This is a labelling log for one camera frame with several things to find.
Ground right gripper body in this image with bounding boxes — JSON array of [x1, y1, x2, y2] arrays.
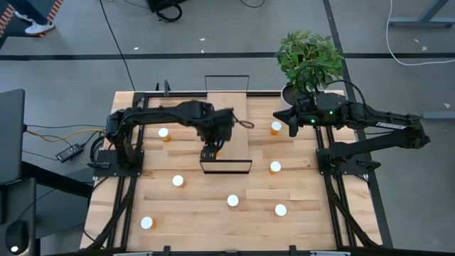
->
[[289, 95, 319, 138]]

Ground black power adapter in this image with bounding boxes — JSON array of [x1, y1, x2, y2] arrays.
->
[[55, 142, 85, 164]]

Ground long black floor cable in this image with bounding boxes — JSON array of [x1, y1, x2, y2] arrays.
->
[[98, 0, 137, 92]]

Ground thin black cable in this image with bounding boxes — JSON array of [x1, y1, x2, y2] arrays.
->
[[24, 123, 107, 129]]

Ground black floor cable loop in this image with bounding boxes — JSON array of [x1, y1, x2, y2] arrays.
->
[[240, 0, 266, 9]]

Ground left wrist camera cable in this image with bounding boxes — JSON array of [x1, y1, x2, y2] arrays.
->
[[231, 112, 255, 129]]

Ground grey metal desk leg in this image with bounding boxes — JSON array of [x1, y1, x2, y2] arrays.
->
[[388, 0, 455, 28]]

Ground wooden shelf black metal frames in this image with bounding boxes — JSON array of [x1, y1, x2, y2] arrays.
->
[[199, 74, 254, 175]]

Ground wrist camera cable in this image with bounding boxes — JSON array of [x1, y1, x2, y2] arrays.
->
[[294, 64, 368, 107], [231, 112, 255, 129]]

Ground black side desk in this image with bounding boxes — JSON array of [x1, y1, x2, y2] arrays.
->
[[0, 161, 94, 256]]

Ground black aluminium table frame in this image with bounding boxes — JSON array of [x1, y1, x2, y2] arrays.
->
[[42, 80, 455, 256]]

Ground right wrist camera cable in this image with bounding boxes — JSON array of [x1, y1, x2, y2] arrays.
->
[[294, 64, 368, 107]]

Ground person's white shoe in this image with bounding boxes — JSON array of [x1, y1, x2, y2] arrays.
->
[[24, 21, 56, 37], [14, 10, 35, 23]]

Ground black monitor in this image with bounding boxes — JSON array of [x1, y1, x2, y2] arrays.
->
[[0, 88, 26, 186]]

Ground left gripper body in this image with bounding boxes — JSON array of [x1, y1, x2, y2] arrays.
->
[[199, 106, 235, 150]]

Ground grey metal floor bar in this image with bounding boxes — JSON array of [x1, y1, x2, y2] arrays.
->
[[422, 111, 455, 120]]

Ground black computer mouse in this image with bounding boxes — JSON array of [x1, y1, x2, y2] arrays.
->
[[4, 220, 30, 255]]

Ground black device with coiled cable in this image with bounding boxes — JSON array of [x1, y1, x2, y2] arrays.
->
[[147, 0, 188, 23]]

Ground white floor cable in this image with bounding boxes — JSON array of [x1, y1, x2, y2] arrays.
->
[[385, 0, 455, 67]]

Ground yellow cable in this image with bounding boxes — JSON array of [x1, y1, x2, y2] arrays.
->
[[25, 128, 107, 142]]

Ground person's legs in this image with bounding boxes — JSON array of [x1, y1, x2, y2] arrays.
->
[[6, 0, 49, 26]]

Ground black ramp orange hazard stripes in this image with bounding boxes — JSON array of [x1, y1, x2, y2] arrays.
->
[[0, 0, 65, 49]]

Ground green potted plant white pot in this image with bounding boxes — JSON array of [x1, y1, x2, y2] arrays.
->
[[274, 30, 345, 110]]

